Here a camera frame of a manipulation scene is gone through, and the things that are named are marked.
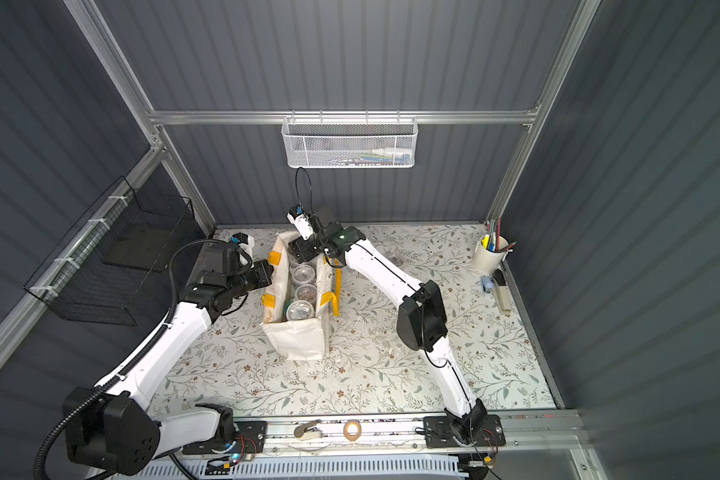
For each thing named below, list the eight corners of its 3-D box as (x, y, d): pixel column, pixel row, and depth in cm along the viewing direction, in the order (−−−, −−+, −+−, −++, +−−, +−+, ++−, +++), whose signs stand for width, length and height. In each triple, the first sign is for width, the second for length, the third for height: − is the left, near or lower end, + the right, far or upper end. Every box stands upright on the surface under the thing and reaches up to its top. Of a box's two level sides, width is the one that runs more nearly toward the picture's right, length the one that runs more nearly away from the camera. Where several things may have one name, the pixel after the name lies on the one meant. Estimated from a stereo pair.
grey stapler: (501, 313, 97) (507, 305, 93) (488, 277, 106) (492, 268, 102) (510, 313, 97) (516, 305, 93) (496, 277, 106) (501, 268, 102)
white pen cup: (472, 273, 108) (482, 253, 99) (466, 253, 114) (475, 232, 105) (501, 273, 108) (513, 253, 99) (494, 253, 114) (505, 232, 105)
